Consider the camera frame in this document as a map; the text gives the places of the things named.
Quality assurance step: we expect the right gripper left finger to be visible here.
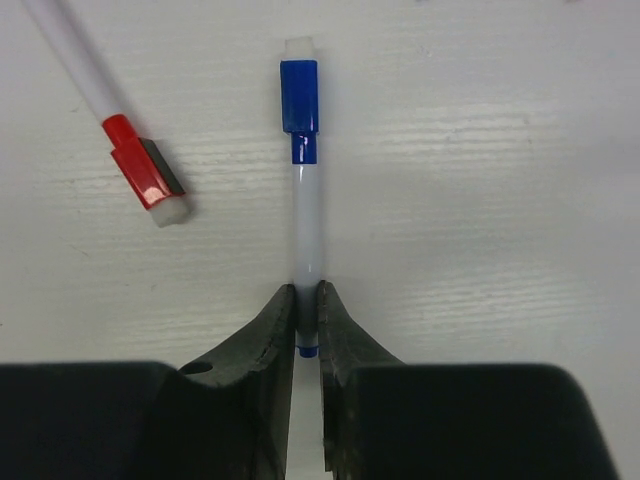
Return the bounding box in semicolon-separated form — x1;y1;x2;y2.
1;285;295;479

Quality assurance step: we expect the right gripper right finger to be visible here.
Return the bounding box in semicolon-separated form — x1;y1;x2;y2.
317;282;618;479

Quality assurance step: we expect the blue cap marker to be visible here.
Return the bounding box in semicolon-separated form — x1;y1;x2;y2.
280;37;323;359

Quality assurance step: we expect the red cap marker upper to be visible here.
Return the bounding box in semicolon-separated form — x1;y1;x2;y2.
19;0;194;230

